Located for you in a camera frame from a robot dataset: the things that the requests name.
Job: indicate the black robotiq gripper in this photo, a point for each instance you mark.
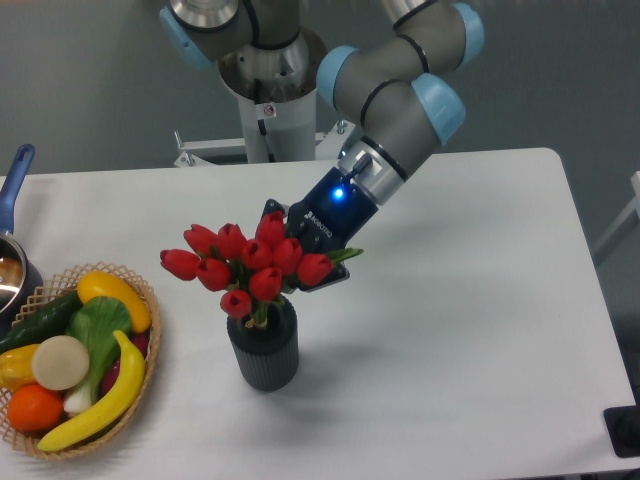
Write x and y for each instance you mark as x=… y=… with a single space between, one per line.
x=325 y=220

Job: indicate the red tulip bouquet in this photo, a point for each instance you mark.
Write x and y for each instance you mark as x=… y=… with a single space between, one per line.
x=251 y=274

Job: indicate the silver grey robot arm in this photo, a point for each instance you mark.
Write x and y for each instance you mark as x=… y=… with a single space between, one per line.
x=277 y=70

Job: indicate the dark grey ribbed vase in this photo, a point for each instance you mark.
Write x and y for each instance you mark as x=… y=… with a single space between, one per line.
x=268 y=358

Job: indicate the red purple vegetable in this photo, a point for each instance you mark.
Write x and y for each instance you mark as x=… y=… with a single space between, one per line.
x=141 y=341

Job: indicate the yellow squash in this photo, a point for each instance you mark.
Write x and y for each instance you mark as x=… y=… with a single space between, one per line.
x=102 y=284

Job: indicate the yellow banana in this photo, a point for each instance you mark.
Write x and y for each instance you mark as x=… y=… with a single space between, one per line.
x=109 y=408

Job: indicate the green bok choy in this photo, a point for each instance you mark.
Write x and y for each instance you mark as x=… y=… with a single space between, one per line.
x=93 y=325

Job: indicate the woven wicker basket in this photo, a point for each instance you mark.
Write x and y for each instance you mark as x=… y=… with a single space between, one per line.
x=53 y=288

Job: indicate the green cucumber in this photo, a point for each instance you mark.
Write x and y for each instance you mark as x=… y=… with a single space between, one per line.
x=48 y=321

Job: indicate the round beige disc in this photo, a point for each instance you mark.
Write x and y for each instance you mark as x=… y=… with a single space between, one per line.
x=60 y=363

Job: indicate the yellow bell pepper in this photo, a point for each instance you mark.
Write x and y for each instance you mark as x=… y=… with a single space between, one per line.
x=16 y=369

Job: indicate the orange fruit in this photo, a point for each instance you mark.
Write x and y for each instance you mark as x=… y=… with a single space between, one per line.
x=34 y=408

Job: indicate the black device at table edge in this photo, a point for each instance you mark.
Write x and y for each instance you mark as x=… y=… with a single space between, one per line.
x=623 y=429

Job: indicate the blue handled saucepan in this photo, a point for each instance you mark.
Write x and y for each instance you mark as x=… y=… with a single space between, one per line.
x=19 y=277

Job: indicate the white furniture frame right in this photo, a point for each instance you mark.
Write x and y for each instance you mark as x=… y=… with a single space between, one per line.
x=620 y=227

